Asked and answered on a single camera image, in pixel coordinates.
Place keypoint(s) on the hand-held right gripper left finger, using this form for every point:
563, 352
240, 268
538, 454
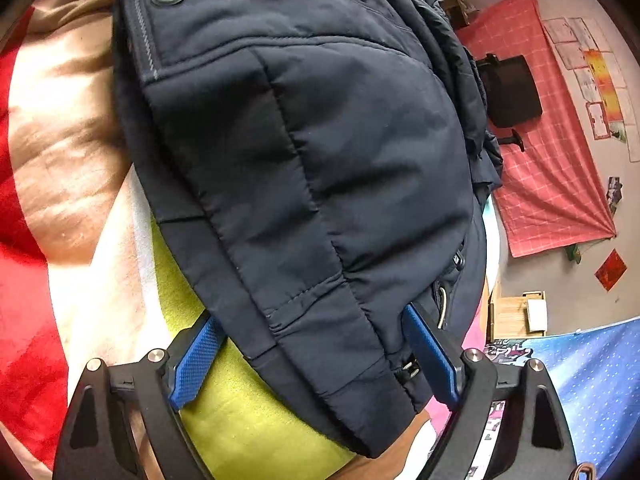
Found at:
192, 365

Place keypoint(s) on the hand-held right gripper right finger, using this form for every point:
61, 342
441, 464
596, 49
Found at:
432, 355

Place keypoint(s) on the navy padded jacket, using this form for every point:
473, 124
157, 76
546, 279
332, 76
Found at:
300, 160

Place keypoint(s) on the wooden chair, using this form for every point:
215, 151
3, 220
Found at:
507, 315

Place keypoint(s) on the white paper sheet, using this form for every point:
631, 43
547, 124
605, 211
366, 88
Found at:
535, 316

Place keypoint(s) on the blue printed curtain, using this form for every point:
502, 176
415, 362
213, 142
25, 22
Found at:
590, 390

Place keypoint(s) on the colourful striped blanket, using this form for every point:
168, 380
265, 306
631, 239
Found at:
75, 185

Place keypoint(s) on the black office chair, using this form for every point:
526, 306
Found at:
515, 90

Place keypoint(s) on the green wall ornament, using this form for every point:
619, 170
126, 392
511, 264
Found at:
574, 253

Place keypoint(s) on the red paper wall decoration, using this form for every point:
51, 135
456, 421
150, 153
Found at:
611, 270

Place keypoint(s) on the pink checked wall cloth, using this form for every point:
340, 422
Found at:
550, 175

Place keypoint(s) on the wall photos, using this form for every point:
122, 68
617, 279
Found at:
615, 195

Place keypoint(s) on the group of wall certificates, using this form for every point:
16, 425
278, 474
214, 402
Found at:
600, 85

